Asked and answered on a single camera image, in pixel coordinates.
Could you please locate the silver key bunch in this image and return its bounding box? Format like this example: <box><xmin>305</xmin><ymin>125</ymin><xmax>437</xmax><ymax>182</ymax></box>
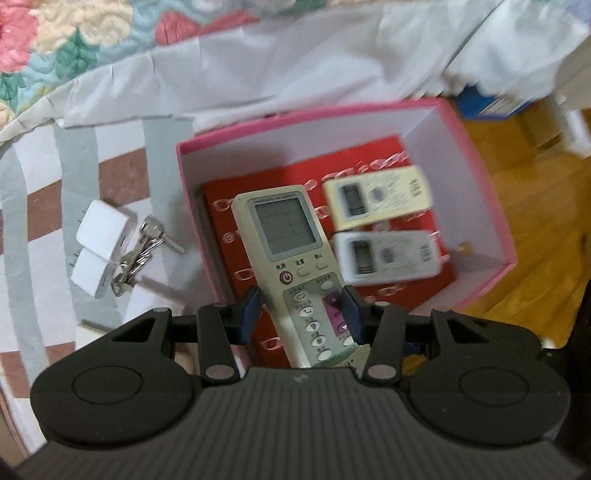
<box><xmin>110</xmin><ymin>216</ymin><xmax>186</xmax><ymax>297</ymax></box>

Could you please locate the small white charger cube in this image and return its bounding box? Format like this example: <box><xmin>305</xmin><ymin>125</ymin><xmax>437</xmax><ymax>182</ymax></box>
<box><xmin>70</xmin><ymin>248</ymin><xmax>114</xmax><ymax>299</ymax></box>

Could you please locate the pink storage box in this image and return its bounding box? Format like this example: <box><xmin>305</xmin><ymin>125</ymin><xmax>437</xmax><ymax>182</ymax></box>
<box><xmin>176</xmin><ymin>99</ymin><xmax>518</xmax><ymax>315</ymax></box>

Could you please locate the cream TCL remote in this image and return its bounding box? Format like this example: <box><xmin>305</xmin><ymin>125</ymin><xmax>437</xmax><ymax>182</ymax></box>
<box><xmin>322</xmin><ymin>166</ymin><xmax>434</xmax><ymax>232</ymax></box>

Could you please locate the blue box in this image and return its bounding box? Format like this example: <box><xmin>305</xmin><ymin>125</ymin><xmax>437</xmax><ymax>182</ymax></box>
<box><xmin>455</xmin><ymin>86</ymin><xmax>530</xmax><ymax>120</ymax></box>

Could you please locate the floral quilt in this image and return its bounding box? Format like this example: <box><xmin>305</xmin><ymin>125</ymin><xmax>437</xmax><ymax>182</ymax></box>
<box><xmin>1</xmin><ymin>1</ymin><xmax>590</xmax><ymax>141</ymax></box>

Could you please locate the white remote face down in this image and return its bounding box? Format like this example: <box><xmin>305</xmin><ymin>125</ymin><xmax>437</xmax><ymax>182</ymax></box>
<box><xmin>332</xmin><ymin>230</ymin><xmax>443</xmax><ymax>286</ymax></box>

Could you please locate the checkered mat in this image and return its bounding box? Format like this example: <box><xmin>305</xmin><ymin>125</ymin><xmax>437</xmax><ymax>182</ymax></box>
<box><xmin>1</xmin><ymin>119</ymin><xmax>212</xmax><ymax>455</ymax></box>

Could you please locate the cream remote face down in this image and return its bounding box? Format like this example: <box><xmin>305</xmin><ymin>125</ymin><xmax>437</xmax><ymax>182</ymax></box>
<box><xmin>231</xmin><ymin>185</ymin><xmax>358</xmax><ymax>368</ymax></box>

